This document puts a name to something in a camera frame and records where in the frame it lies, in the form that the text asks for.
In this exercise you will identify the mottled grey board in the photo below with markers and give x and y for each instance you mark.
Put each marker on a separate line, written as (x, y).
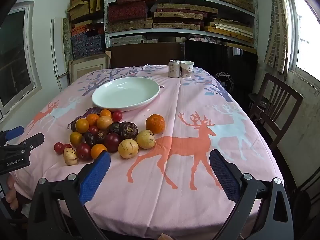
(67, 40)

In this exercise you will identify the person's left hand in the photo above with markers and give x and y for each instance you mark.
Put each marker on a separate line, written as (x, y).
(11, 192)

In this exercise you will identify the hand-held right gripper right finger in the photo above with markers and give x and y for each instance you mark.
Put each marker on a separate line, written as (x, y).
(223, 177)

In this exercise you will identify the beige picture frame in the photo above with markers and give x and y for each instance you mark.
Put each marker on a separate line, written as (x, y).
(87, 63)

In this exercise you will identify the orange cherry tomato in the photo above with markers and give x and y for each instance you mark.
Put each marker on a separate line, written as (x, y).
(97, 150)
(105, 113)
(92, 119)

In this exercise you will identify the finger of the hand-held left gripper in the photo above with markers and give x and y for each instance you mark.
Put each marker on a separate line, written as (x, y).
(32, 140)
(15, 132)

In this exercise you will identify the bright window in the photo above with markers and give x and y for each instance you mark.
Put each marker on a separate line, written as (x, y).
(307, 30)

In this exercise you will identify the black round stool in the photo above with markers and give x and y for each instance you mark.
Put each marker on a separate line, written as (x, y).
(253, 97)

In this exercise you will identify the stack of tan woven boxes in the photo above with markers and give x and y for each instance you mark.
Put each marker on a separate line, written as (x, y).
(130, 25)

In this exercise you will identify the pink cloth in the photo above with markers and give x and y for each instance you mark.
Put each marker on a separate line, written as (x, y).
(200, 39)

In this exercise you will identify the striped yellow pepino melon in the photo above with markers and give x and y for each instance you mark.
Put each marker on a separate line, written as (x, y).
(128, 148)

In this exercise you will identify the grey woven flat box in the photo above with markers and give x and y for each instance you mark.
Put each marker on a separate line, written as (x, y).
(127, 40)

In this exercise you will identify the black panel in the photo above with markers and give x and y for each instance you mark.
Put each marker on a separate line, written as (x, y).
(212, 57)

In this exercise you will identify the stack of blue patterned boxes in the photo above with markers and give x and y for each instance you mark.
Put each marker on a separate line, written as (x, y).
(87, 46)

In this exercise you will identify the red cherry tomato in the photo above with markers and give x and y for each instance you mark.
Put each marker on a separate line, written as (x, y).
(59, 147)
(117, 115)
(67, 146)
(93, 130)

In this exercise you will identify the white board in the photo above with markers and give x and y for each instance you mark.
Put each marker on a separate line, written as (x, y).
(58, 45)

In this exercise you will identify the orange patterned box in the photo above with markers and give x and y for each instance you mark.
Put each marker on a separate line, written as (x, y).
(80, 31)

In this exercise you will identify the pale yellow round fruit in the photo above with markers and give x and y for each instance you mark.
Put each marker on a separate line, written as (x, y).
(104, 122)

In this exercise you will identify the dark wooden chair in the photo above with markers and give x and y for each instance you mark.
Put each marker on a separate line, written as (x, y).
(282, 83)

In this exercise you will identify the white framed window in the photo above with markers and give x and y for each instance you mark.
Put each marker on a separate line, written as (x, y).
(15, 55)

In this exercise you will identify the dark red patterned box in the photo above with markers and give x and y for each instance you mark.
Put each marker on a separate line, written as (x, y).
(127, 12)

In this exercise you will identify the yellow cherry tomato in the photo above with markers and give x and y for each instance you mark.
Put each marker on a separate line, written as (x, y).
(75, 138)
(82, 125)

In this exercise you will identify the orange mandarin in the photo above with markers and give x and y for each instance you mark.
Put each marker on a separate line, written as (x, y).
(155, 123)

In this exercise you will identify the white metal shelf rack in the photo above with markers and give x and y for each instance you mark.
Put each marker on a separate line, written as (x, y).
(106, 17)

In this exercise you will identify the white plate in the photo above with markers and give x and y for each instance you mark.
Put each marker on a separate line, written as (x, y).
(125, 92)

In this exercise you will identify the dark red tomato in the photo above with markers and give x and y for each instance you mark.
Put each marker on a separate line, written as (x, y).
(112, 142)
(83, 151)

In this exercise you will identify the small yellow pepino melon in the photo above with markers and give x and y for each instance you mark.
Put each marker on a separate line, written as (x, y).
(70, 156)

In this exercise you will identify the brick pattern curtain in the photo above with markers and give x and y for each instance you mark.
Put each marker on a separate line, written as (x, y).
(277, 30)

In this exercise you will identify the stack of pale wooden frames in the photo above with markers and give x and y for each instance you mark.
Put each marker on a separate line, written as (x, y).
(230, 30)

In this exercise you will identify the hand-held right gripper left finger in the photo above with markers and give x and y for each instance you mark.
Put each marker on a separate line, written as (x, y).
(95, 177)

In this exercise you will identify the brown board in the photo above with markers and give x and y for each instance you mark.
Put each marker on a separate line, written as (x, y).
(145, 55)

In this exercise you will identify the white paper cup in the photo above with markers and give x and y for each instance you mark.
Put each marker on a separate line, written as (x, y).
(187, 70)

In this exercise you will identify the stack of yellow wooden boxes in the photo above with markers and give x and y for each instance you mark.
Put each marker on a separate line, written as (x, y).
(80, 10)

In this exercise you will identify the pink deer print tablecloth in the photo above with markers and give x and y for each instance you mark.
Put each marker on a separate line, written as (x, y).
(150, 192)

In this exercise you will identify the person's right hand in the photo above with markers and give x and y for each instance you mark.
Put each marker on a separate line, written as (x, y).
(166, 237)

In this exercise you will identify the pale drink can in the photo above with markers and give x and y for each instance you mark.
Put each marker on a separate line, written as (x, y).
(174, 68)

